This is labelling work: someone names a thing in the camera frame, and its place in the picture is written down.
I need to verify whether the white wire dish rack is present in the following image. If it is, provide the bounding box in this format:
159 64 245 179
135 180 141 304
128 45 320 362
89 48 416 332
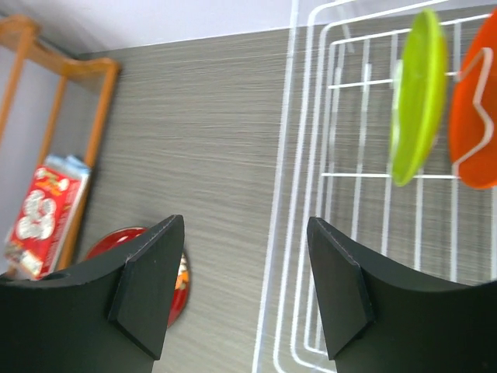
250 1 496 372

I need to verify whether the lime green plate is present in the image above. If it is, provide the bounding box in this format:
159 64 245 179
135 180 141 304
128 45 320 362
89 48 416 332
390 9 448 187

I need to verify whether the red floral plate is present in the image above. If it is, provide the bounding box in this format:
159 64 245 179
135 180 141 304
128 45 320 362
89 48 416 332
85 226 191 327

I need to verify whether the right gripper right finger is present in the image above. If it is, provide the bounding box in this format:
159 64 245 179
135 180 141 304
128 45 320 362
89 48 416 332
307 217 496 372

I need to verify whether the orange plate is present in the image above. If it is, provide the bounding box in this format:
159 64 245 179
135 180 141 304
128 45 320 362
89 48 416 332
448 12 496 189

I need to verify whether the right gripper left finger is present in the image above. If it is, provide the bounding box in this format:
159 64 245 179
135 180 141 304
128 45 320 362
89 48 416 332
1 214 185 372

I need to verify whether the orange wooden shelf rack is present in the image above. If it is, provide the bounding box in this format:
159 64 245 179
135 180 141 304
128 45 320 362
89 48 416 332
1 15 120 279

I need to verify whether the red snack package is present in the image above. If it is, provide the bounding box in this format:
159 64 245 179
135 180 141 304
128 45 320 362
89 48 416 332
5 154 92 280

